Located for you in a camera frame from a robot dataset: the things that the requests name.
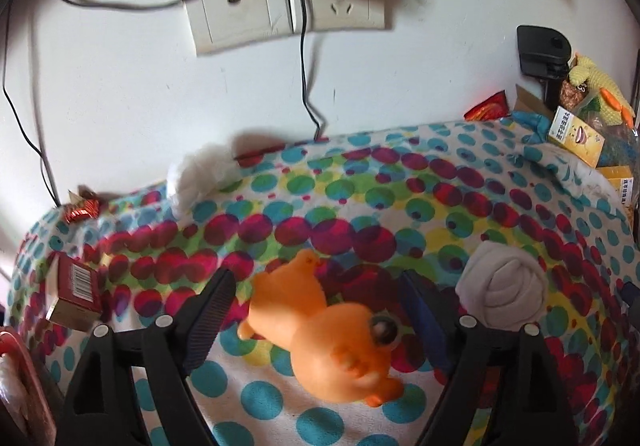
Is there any yellow knitted duck toy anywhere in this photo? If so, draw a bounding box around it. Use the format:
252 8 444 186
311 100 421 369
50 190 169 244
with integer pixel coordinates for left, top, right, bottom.
569 53 640 128

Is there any white patterned cloth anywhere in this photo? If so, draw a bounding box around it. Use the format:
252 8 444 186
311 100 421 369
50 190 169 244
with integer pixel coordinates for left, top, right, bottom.
509 110 618 199

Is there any small red brown box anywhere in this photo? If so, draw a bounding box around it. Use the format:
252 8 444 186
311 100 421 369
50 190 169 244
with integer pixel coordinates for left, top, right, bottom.
46 251 104 333

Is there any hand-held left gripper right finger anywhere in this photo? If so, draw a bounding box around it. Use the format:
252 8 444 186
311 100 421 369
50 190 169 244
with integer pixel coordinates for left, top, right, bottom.
399 268 582 446

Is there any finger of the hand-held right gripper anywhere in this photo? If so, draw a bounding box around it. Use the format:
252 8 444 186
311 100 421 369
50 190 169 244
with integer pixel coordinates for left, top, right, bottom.
620 280 640 323

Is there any thin black television cable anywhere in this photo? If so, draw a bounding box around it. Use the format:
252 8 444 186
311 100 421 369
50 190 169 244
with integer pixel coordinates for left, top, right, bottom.
0 1 62 208

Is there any red snack packet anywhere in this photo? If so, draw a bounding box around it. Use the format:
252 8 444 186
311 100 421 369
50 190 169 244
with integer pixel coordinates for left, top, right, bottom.
463 90 511 122

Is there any yellow carton box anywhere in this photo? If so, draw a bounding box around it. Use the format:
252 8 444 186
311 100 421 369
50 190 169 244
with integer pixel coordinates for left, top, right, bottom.
547 106 606 169
597 165 637 210

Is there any crumpled white sock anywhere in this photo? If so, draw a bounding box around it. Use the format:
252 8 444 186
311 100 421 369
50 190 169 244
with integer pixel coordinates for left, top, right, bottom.
166 140 242 218

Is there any grey white sock ball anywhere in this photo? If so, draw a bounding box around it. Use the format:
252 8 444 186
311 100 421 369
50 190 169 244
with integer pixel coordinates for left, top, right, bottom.
457 245 550 329

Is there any red round tray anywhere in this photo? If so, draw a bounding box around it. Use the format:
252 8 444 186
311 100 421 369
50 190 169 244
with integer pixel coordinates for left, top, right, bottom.
0 325 57 446

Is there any clear plastic bag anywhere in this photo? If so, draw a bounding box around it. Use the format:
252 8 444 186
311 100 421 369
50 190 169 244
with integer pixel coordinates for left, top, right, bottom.
580 96 640 169

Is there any white round hole wall plate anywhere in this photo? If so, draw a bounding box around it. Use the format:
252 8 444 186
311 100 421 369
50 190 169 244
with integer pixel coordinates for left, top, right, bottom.
178 0 297 58

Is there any orange rubber duck toy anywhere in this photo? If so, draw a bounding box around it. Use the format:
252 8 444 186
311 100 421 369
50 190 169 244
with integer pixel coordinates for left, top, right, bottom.
237 248 404 409

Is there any black adapter cable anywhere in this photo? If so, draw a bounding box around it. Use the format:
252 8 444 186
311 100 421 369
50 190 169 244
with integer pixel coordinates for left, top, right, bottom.
298 0 327 141

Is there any brown snack packet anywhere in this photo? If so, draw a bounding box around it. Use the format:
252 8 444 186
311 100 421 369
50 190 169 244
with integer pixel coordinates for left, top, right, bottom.
559 78 592 110

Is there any brown cardboard flap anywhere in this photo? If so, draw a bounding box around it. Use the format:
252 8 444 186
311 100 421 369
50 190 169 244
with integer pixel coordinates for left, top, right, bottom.
514 83 557 118

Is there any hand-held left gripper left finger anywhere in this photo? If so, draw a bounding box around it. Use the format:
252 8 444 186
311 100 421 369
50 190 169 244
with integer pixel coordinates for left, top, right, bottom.
54 268 237 446

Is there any polka dot blanket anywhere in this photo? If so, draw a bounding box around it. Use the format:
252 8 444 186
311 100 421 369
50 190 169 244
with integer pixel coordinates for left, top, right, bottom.
7 119 640 446

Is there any red foil candy wrapper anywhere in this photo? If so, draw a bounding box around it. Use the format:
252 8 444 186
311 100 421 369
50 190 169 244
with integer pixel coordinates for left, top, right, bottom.
62 185 102 225

